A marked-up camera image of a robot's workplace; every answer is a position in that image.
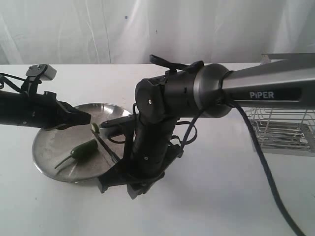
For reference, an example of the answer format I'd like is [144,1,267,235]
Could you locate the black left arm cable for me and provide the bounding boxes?
[0,72,42,95]

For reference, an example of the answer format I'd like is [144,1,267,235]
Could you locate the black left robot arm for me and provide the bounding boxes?
[0,91,91,130]

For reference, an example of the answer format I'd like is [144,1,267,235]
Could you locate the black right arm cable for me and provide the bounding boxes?
[149,54,308,236]

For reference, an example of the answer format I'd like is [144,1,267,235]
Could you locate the green chili pepper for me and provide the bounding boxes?
[54,139,98,169]

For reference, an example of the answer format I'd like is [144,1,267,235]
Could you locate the round steel plate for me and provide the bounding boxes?
[31,103,133,184]

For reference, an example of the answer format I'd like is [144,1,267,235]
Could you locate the black knife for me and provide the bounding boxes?
[91,130,120,163]

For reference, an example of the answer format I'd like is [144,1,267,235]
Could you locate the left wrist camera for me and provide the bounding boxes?
[26,64,57,81]

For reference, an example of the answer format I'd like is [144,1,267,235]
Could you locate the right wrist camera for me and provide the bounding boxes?
[99,115,136,138]

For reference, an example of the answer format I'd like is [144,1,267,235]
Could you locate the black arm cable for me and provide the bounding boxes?
[149,54,308,236]
[0,72,42,95]

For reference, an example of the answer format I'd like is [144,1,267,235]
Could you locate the green cucumber slice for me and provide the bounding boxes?
[91,123,99,134]

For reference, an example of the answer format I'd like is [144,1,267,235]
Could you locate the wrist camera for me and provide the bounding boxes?
[26,64,57,81]
[99,115,136,138]

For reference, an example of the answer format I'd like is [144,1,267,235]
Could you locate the steel wire utensil holder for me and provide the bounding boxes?
[245,53,315,158]

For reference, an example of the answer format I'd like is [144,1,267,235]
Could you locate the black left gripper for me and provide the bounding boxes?
[14,91,91,130]

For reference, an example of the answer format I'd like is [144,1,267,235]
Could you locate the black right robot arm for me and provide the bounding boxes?
[98,56,315,198]

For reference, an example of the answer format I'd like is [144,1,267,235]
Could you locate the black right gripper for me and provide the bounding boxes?
[97,118,183,200]

